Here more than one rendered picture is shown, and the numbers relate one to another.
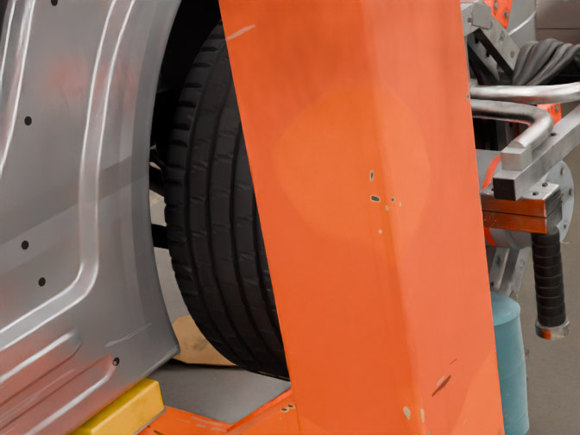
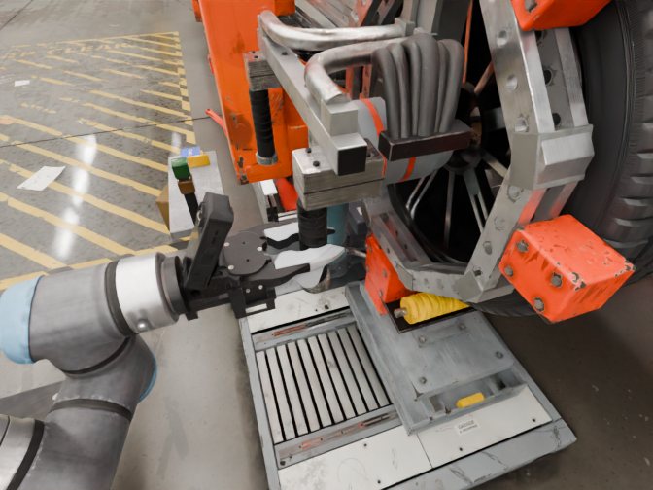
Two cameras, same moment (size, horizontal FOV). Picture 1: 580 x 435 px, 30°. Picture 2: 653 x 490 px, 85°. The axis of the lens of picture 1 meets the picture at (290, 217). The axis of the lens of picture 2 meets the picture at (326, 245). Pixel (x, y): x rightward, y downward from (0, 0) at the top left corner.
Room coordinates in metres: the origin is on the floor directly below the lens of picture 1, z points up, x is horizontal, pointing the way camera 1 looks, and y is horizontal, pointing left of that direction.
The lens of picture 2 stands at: (1.68, -0.80, 1.15)
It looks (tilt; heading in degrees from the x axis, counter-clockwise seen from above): 45 degrees down; 122
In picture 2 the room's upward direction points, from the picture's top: straight up
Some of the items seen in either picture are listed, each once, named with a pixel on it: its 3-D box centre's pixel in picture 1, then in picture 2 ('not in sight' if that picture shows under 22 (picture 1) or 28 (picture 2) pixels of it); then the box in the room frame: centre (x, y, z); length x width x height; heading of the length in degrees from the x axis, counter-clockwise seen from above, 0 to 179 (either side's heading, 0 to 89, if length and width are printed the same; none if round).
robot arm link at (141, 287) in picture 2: not in sight; (154, 293); (1.37, -0.69, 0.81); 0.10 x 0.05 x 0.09; 140
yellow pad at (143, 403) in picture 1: (97, 410); not in sight; (1.31, 0.31, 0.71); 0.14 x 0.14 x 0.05; 50
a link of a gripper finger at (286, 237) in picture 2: not in sight; (299, 243); (1.47, -0.52, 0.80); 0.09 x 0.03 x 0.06; 58
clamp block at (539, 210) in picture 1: (520, 204); (272, 68); (1.25, -0.29, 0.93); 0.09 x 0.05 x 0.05; 50
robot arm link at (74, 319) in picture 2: not in sight; (75, 311); (1.31, -0.75, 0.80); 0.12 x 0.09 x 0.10; 50
